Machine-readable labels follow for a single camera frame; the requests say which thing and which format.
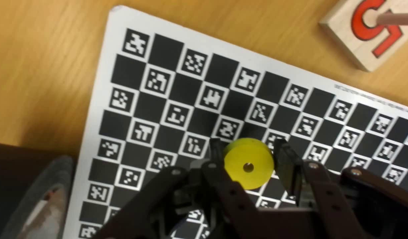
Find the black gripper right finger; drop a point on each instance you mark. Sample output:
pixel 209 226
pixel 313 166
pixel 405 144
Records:
pixel 345 203

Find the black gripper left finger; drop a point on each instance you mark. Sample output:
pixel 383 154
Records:
pixel 177 199

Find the yellow wooden disc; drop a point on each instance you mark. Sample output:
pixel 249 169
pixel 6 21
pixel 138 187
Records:
pixel 249 165

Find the black white marker board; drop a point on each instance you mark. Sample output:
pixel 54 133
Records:
pixel 168 88

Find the wooden number peg board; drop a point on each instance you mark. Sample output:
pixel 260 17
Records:
pixel 345 27

